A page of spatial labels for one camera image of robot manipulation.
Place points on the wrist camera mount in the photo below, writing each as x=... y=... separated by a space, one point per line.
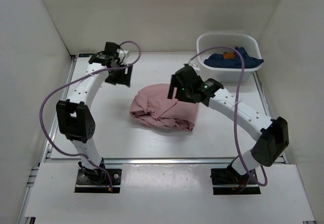
x=194 y=66
x=123 y=54

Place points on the white plastic basket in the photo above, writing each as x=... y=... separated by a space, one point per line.
x=220 y=42

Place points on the dark blue trousers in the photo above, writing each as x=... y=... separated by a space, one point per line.
x=232 y=60

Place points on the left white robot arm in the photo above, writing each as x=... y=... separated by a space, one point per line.
x=74 y=114

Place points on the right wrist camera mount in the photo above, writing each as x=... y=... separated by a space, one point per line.
x=194 y=66

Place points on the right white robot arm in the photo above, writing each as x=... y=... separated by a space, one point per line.
x=271 y=135

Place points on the pink trousers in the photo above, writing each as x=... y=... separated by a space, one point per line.
x=151 y=107

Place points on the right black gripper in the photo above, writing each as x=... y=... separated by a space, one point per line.
x=178 y=86

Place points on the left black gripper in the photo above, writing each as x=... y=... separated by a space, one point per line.
x=124 y=79

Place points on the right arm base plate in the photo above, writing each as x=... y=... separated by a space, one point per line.
x=227 y=183

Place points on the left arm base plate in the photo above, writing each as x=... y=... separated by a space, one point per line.
x=104 y=185

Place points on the black corner label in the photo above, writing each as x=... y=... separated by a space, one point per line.
x=85 y=55

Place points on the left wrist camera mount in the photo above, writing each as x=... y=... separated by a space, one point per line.
x=123 y=54

